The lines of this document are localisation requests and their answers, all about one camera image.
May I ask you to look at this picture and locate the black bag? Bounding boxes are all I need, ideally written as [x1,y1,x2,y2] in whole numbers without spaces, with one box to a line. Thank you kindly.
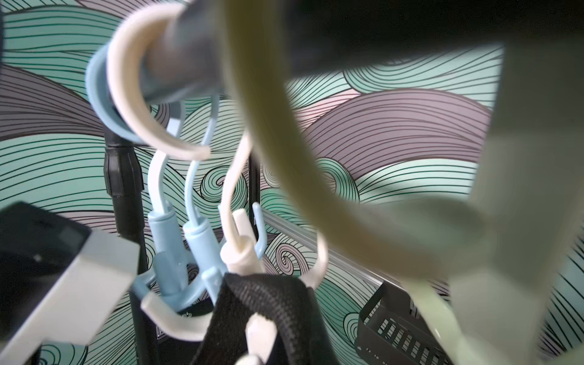
[192,274,339,364]

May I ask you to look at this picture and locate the light blue hook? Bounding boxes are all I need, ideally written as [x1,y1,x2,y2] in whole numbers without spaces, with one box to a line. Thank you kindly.
[84,43,270,311]
[131,99,206,311]

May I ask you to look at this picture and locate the white hook left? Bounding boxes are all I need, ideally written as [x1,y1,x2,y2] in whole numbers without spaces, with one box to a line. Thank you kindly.
[106,3,265,340]

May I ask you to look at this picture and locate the light blue hook leftmost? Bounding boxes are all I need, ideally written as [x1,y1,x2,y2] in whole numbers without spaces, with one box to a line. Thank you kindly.
[131,99,206,311]

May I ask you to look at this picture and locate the pale green hook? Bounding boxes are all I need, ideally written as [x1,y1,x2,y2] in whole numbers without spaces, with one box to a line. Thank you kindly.
[217,1,583,364]

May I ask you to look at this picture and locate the black clothes rack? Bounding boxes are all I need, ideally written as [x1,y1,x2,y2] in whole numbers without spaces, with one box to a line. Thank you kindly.
[102,0,584,365]

